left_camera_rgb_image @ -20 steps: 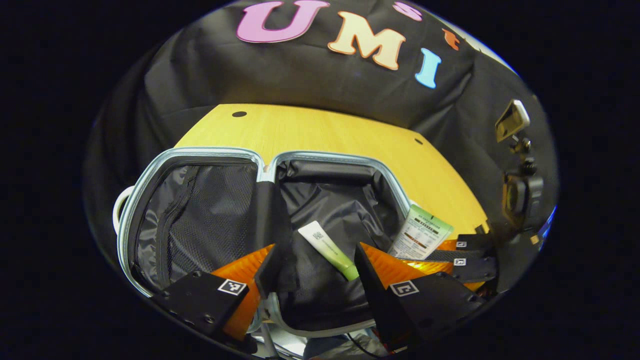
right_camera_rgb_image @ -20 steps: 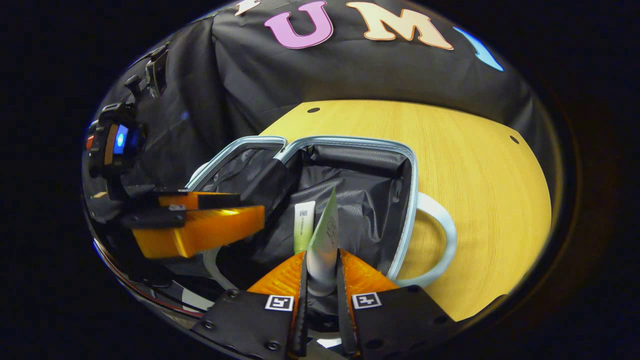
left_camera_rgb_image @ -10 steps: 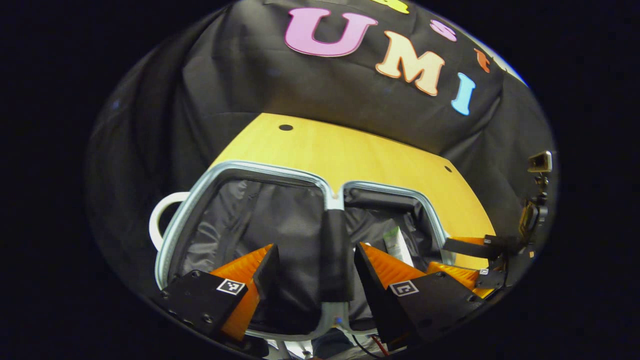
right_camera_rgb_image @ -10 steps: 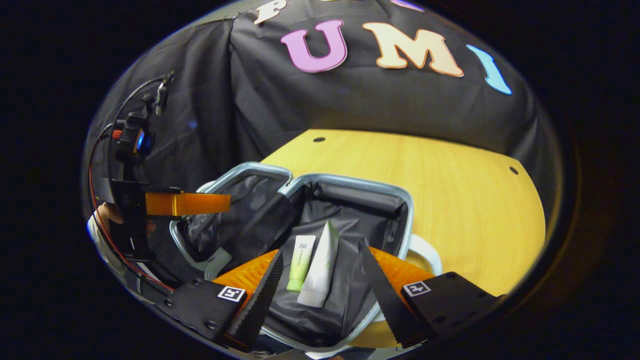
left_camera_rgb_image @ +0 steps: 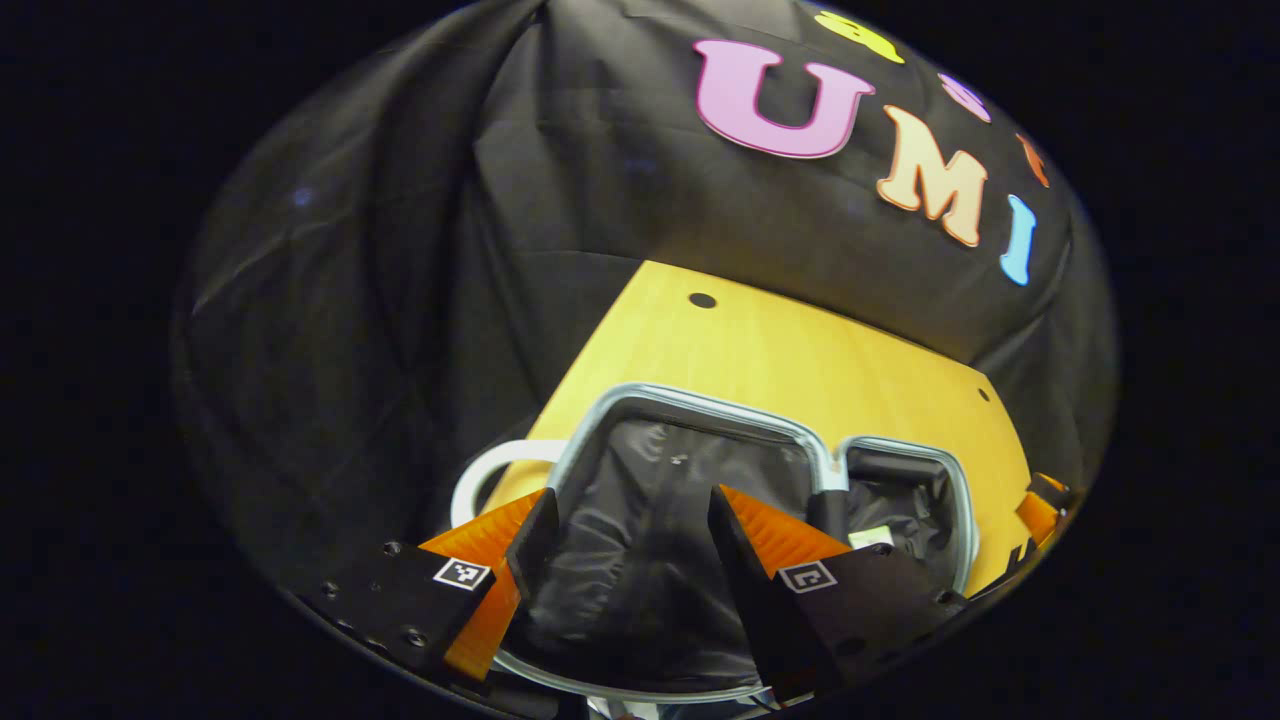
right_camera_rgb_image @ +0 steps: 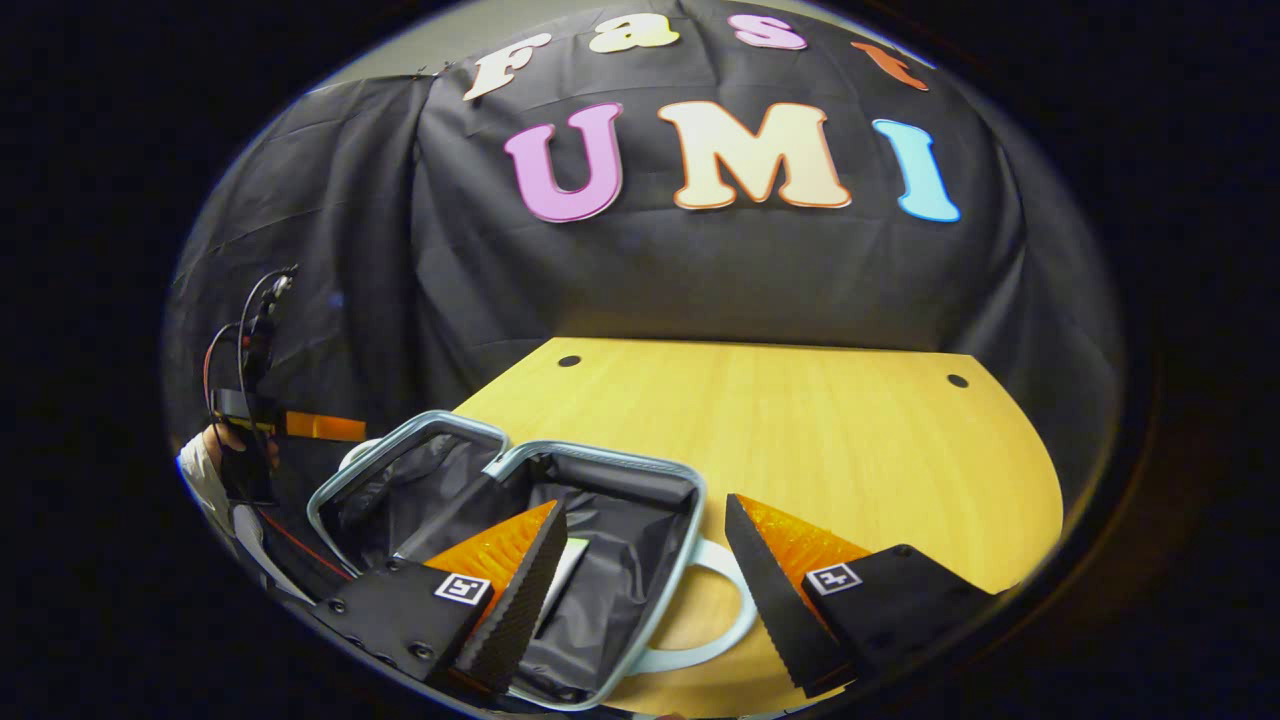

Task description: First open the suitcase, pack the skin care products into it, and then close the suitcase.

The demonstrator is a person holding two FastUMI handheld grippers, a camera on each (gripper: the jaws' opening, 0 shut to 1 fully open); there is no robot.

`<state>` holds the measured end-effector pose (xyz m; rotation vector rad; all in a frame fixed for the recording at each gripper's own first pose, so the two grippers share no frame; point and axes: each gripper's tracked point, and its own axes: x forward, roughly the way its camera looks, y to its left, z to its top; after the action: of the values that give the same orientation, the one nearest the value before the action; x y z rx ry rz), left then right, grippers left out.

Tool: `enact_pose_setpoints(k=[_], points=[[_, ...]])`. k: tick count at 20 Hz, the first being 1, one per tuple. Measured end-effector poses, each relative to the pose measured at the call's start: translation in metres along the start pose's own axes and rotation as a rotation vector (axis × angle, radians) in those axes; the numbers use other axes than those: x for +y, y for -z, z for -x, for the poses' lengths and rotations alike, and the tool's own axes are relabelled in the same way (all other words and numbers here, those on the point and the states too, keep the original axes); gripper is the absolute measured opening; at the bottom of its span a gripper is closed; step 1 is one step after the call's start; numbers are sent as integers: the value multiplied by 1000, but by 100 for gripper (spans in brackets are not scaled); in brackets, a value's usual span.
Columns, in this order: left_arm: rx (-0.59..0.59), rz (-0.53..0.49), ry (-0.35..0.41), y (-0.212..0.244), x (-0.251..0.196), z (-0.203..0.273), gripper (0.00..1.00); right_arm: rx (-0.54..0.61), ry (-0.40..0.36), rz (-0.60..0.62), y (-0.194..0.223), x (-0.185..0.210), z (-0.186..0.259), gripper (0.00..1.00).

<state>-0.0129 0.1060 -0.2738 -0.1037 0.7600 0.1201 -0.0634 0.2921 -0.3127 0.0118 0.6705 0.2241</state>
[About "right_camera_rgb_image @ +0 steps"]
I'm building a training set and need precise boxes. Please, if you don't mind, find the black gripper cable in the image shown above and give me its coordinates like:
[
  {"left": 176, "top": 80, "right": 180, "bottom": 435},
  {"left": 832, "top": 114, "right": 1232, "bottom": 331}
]
[{"left": 236, "top": 266, "right": 299, "bottom": 401}]

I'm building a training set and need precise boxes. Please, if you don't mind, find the black backdrop cloth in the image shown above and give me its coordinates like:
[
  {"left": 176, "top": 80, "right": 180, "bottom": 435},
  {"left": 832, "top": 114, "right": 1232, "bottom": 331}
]
[{"left": 162, "top": 0, "right": 1126, "bottom": 521}]

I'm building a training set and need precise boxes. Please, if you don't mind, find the white green skincare tube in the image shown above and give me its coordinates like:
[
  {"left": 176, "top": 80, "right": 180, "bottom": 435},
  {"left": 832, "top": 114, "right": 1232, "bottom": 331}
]
[{"left": 538, "top": 537, "right": 591, "bottom": 637}]

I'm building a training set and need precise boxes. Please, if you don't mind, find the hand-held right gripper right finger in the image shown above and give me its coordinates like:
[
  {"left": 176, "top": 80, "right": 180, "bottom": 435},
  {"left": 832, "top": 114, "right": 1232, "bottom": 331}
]
[{"left": 724, "top": 493, "right": 996, "bottom": 698}]

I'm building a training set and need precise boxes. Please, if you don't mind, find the light blue cloud-shaped suitcase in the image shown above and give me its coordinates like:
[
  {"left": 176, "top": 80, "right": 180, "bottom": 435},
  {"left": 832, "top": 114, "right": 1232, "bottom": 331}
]
[{"left": 307, "top": 410, "right": 758, "bottom": 713}]

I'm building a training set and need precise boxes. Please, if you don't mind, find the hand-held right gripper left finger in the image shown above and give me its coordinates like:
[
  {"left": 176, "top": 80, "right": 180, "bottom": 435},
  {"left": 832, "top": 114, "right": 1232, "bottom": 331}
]
[{"left": 310, "top": 500, "right": 569, "bottom": 696}]

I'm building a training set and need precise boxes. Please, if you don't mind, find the red gripper cable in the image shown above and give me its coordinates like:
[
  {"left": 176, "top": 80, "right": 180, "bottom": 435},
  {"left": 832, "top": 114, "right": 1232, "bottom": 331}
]
[{"left": 202, "top": 323, "right": 243, "bottom": 411}]

